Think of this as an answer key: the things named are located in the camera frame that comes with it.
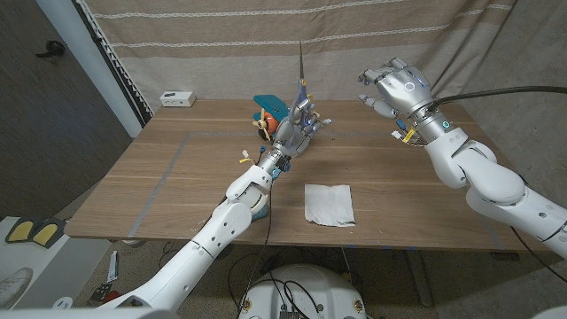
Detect white tissue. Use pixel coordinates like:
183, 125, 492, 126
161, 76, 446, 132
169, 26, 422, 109
303, 183, 357, 228

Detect white door frame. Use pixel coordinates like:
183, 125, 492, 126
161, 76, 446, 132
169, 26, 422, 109
35, 0, 145, 138

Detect white tube with label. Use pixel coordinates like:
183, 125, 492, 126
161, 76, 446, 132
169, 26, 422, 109
107, 250, 120, 284

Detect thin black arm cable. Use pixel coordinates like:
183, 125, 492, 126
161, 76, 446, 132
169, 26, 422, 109
237, 176, 275, 318
509, 226, 567, 284

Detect dark wooden door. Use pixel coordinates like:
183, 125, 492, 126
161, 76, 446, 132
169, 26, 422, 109
0, 0, 134, 221

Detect grey table leg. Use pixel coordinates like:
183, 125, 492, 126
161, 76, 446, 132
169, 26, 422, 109
405, 250, 433, 307

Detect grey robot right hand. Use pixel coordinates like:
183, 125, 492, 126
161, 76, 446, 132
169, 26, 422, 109
357, 57, 466, 145

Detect white sneaker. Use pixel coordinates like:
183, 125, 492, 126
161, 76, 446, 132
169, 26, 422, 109
0, 267, 35, 309

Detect yellow and black foot pedal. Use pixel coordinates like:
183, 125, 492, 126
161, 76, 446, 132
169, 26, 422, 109
33, 217, 66, 249
4, 215, 36, 245

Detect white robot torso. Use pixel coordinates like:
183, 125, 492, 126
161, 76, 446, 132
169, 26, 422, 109
237, 263, 368, 319

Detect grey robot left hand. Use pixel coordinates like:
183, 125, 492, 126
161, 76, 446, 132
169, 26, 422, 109
260, 97, 333, 176

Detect white power strip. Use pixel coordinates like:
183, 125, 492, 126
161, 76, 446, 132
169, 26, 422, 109
159, 90, 197, 108

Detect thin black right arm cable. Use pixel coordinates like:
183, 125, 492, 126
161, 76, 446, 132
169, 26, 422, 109
509, 226, 567, 284

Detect black door handle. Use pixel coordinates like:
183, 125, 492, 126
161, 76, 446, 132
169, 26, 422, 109
35, 39, 66, 58

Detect black floor gadget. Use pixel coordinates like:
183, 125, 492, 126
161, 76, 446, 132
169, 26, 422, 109
88, 283, 112, 307

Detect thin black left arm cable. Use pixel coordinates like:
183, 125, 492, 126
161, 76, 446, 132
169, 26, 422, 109
237, 176, 275, 318

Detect scissors with tan handles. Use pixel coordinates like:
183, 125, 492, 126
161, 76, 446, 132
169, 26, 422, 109
290, 42, 316, 123

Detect teal and orange toy airplane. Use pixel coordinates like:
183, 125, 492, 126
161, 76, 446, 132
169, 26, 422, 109
252, 93, 293, 142

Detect beige striped curtain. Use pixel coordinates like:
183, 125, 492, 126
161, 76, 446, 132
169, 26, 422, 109
73, 0, 517, 128

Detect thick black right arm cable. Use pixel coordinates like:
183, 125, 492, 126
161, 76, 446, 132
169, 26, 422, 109
427, 86, 567, 112

